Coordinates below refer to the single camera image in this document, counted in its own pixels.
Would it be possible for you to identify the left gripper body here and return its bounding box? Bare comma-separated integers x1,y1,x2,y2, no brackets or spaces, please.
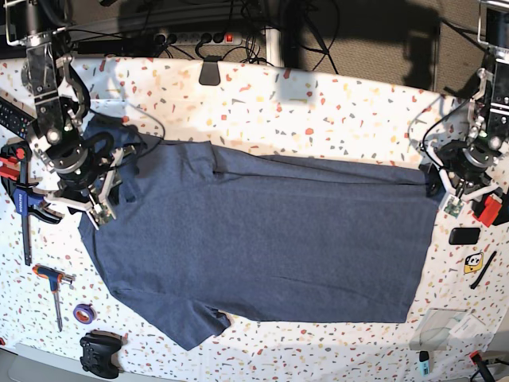
421,139,502,217

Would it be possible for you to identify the clear plastic bag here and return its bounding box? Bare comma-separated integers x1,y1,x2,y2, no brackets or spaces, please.
409,309,467,352

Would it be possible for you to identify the purple tape roll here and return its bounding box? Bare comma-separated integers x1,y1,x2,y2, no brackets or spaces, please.
73,304,96,325

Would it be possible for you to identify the light blue highlighter marker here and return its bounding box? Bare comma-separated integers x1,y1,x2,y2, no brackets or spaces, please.
418,350,430,376

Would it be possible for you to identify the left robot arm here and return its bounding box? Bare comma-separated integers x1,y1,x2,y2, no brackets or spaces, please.
420,1,508,227

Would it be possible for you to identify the black TV remote control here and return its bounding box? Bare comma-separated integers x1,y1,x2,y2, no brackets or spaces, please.
0,98,33,140

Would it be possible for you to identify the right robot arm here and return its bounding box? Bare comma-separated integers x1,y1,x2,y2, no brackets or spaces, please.
1,1,135,228

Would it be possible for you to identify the small black case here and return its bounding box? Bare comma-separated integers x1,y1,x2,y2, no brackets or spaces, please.
449,227,481,245

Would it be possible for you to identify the white power strip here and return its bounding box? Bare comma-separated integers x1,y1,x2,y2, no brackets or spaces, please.
154,32,243,46

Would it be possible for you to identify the black pen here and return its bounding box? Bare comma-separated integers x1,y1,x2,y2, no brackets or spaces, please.
470,251,497,290

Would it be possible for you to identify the black table clip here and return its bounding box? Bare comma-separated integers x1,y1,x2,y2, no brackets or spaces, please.
199,56,222,86

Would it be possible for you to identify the orange blue T-handle screwdriver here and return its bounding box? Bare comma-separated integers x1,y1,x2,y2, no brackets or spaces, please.
33,264,75,332

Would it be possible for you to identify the red black clamp right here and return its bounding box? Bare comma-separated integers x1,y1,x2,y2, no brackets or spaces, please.
472,193,508,228

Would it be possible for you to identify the white paper card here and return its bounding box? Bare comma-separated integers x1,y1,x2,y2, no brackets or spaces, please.
449,314,485,340

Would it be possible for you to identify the yellow cartoon sticker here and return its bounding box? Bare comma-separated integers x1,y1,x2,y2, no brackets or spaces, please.
464,251,484,274

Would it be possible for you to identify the black game controller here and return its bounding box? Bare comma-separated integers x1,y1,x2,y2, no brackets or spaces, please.
80,333,122,380

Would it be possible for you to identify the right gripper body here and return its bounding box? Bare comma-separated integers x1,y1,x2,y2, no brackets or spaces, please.
37,133,138,230

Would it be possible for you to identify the blue grey T-shirt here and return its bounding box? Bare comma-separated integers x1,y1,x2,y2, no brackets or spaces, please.
79,138,442,350

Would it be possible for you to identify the orange black tool bottom right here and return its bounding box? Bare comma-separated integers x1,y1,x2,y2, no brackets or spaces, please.
469,351,495,382

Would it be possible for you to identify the white table leg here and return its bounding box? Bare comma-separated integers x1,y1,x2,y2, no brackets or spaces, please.
265,28,284,68

